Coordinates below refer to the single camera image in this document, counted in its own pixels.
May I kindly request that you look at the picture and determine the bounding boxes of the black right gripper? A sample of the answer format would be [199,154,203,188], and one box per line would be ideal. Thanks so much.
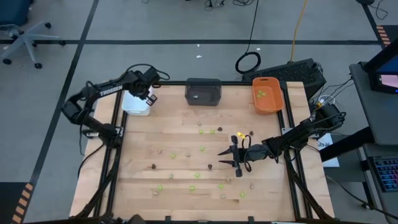
[217,135,269,178]

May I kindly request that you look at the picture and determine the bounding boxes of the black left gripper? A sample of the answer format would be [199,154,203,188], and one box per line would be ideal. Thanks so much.
[129,67,161,106]

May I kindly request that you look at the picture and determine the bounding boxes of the white plastic bin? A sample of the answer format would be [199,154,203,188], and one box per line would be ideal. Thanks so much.
[121,86,154,116]

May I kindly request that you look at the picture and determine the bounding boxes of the grey plastic bin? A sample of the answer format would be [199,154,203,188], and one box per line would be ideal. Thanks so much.
[185,77,223,106]

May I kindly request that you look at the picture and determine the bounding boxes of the orange plastic bin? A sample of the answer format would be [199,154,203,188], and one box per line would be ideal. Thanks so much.
[252,77,285,115]

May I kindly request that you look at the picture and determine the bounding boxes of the white paper label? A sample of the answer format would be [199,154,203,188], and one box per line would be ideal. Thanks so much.
[317,136,334,152]

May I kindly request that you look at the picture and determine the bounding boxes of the black computer tower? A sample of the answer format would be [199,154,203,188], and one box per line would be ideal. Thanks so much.
[241,58,327,100]

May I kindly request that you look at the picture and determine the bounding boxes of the power strip with yellow plugs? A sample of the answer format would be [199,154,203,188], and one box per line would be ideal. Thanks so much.
[312,94,335,113]

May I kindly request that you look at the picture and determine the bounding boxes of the white paper sheet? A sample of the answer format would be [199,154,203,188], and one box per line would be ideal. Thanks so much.
[323,157,340,169]

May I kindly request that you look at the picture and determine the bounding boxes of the grey office chair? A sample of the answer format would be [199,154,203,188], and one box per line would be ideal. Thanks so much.
[0,0,67,70]

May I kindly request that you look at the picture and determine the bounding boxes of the grey side desk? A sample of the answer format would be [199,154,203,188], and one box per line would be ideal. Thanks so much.
[319,61,398,224]

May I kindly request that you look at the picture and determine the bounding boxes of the backlit computer keyboard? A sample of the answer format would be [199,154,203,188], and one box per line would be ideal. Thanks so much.
[371,155,398,193]

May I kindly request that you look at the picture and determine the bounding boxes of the orange black hazard tape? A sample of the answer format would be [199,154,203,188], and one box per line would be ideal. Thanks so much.
[11,182,34,224]
[375,25,392,47]

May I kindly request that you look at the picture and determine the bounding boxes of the black computer monitor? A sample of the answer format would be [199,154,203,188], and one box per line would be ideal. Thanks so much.
[363,39,398,95]

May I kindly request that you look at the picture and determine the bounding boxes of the black arm base cable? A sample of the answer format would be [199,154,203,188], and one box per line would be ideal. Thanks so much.
[77,124,105,180]

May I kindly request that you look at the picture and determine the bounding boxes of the black hanging cable with coil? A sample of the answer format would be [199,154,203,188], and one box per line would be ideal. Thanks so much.
[234,0,262,75]

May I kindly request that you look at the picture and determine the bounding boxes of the tangled black floor cables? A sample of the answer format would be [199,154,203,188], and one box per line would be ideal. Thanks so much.
[203,0,259,7]

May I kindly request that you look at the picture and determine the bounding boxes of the black floor cable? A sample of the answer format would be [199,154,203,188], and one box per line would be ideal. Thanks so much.
[325,174,398,220]

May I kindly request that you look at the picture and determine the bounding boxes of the yellow hanging cable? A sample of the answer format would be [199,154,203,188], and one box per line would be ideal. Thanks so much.
[290,0,308,62]

